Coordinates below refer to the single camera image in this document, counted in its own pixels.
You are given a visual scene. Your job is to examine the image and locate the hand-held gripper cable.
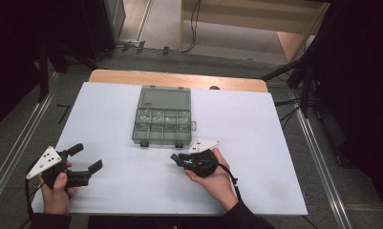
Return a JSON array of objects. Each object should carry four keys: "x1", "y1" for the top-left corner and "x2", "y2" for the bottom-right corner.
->
[
  {"x1": 24, "y1": 160, "x2": 42, "y2": 229},
  {"x1": 217, "y1": 161, "x2": 243, "y2": 201}
]

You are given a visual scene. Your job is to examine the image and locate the wooden table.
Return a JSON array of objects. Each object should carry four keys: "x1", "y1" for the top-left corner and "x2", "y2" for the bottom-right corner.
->
[{"x1": 88, "y1": 69, "x2": 269, "y2": 94}]

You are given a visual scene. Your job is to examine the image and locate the black curtain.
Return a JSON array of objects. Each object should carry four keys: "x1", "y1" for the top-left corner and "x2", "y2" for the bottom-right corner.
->
[
  {"x1": 307, "y1": 0, "x2": 383, "y2": 220},
  {"x1": 0, "y1": 0, "x2": 85, "y2": 137}
]

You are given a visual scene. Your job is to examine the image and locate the floor cable with black plugs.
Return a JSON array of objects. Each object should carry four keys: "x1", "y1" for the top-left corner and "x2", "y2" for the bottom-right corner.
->
[{"x1": 95, "y1": 40, "x2": 183, "y2": 60}]

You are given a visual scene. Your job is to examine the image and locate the person's left hand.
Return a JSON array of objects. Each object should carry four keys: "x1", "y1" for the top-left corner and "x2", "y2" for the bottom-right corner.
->
[{"x1": 38, "y1": 161, "x2": 78, "y2": 216}]

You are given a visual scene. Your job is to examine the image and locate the person's right hand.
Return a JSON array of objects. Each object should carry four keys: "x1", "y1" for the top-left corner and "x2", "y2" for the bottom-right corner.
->
[{"x1": 183, "y1": 147, "x2": 240, "y2": 213}]

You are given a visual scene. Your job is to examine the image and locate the left hand-held gripper cable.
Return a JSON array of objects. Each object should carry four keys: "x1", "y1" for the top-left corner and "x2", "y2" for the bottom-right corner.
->
[{"x1": 24, "y1": 160, "x2": 42, "y2": 229}]

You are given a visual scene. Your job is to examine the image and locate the metal floor rail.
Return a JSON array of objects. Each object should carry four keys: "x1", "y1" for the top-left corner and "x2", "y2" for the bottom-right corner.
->
[
  {"x1": 0, "y1": 71, "x2": 60, "y2": 214},
  {"x1": 287, "y1": 89, "x2": 354, "y2": 229}
]

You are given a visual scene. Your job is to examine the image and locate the light wooden furniture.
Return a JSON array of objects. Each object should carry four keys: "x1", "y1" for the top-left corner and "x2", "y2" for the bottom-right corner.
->
[{"x1": 179, "y1": 0, "x2": 330, "y2": 63}]

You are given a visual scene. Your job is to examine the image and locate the black cable bundle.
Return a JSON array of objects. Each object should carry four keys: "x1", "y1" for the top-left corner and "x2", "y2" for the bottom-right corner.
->
[{"x1": 260, "y1": 61, "x2": 303, "y2": 82}]

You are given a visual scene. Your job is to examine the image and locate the hanging black cable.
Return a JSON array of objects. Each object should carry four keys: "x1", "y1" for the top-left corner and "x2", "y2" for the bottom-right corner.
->
[{"x1": 179, "y1": 0, "x2": 202, "y2": 54}]

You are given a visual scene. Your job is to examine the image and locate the thin black floor cables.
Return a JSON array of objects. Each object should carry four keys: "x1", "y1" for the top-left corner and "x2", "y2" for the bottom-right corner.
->
[{"x1": 274, "y1": 97, "x2": 303, "y2": 130}]

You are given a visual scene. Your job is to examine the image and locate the black metal stand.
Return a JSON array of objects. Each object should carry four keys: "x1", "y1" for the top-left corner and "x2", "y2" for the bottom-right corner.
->
[
  {"x1": 287, "y1": 56, "x2": 317, "y2": 118},
  {"x1": 35, "y1": 41, "x2": 69, "y2": 103}
]

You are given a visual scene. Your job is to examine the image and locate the right hand-held gripper cable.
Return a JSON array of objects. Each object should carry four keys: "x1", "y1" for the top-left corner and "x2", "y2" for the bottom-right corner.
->
[{"x1": 217, "y1": 161, "x2": 243, "y2": 201}]

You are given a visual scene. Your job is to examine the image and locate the white table board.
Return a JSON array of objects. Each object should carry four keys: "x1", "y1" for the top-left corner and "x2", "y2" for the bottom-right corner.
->
[{"x1": 31, "y1": 81, "x2": 309, "y2": 217}]

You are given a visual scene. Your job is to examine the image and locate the dark cabinet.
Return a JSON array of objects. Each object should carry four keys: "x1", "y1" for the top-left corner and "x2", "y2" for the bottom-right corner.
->
[{"x1": 80, "y1": 0, "x2": 127, "y2": 60}]

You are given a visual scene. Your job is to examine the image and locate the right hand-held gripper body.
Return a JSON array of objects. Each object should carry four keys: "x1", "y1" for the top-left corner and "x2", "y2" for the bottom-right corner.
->
[{"x1": 179, "y1": 138, "x2": 222, "y2": 178}]

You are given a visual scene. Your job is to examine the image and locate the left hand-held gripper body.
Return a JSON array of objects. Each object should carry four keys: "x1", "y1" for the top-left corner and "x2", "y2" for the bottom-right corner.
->
[{"x1": 26, "y1": 145, "x2": 92, "y2": 190}]

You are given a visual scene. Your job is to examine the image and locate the smoky clear plastic compartment box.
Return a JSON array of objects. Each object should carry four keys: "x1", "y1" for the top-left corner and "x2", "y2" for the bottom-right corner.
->
[{"x1": 131, "y1": 84, "x2": 198, "y2": 149}]

